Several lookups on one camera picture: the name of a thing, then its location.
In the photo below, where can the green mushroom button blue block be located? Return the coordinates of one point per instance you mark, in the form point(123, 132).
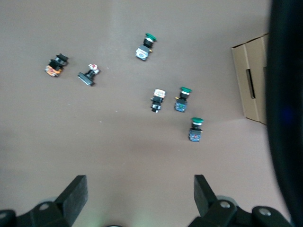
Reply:
point(181, 105)
point(195, 134)
point(143, 53)

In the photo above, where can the black flat square button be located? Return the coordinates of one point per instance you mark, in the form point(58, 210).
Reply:
point(86, 79)

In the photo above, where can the brown cardboard box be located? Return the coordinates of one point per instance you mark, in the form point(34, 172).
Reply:
point(239, 71)

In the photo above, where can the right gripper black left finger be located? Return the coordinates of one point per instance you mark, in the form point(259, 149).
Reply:
point(73, 198)

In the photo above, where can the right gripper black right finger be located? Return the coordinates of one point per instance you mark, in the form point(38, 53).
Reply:
point(203, 198)

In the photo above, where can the black selector switch orange block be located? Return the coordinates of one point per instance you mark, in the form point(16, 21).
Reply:
point(54, 68)
point(157, 99)

